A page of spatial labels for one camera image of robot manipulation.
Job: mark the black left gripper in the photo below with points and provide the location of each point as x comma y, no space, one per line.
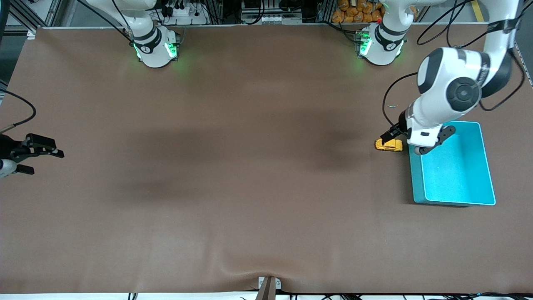
400,125

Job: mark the yellow beetle toy car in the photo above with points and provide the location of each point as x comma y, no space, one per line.
390,146

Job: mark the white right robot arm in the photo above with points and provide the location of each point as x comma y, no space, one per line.
154,50

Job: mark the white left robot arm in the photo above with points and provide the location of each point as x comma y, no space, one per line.
445,83

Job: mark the teal plastic bin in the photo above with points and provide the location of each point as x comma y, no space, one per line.
458,175

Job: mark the pile of orange toys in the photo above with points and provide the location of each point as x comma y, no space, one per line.
354,12

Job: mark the brown table mat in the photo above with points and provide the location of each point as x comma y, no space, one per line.
266,187

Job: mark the white power strip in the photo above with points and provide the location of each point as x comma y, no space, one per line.
185,14

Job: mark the aluminium frame post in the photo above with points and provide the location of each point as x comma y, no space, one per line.
37,12

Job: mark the metal table clamp bracket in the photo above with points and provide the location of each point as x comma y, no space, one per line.
268,287

